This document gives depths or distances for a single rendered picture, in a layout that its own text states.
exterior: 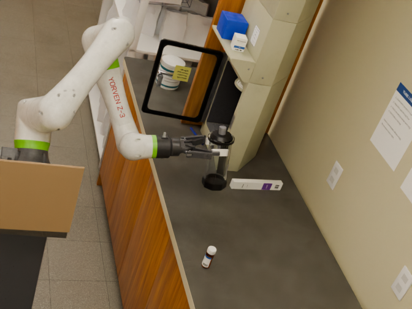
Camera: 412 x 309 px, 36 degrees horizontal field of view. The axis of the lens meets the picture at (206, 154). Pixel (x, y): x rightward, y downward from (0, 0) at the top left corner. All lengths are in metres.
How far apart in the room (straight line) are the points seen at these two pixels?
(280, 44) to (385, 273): 1.00
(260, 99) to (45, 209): 1.06
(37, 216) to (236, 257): 0.78
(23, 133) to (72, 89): 0.25
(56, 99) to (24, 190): 0.33
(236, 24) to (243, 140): 0.52
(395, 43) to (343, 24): 0.41
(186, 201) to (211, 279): 0.44
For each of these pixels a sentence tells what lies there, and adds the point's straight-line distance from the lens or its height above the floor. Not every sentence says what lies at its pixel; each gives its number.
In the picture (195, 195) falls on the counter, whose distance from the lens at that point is 2.74.
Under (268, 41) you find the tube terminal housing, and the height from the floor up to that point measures 1.61.
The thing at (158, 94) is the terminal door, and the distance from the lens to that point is 3.05.
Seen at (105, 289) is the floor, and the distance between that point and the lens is 3.53.
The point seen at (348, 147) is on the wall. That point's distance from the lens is 2.78.
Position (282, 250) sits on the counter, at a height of 0.94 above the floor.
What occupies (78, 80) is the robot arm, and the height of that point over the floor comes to 1.45.
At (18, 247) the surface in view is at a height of 0.78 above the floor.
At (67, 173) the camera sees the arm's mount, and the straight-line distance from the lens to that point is 2.21.
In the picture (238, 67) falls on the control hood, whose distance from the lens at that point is 2.66.
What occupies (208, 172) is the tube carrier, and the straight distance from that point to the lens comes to 2.57.
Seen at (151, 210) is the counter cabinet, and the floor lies 0.72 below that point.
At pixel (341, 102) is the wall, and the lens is 2.86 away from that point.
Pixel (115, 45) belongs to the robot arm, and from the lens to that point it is 2.37.
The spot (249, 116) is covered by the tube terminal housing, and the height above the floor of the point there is 1.25.
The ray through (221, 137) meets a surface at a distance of 2.50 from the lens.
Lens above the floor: 2.55
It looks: 32 degrees down
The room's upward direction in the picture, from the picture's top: 20 degrees clockwise
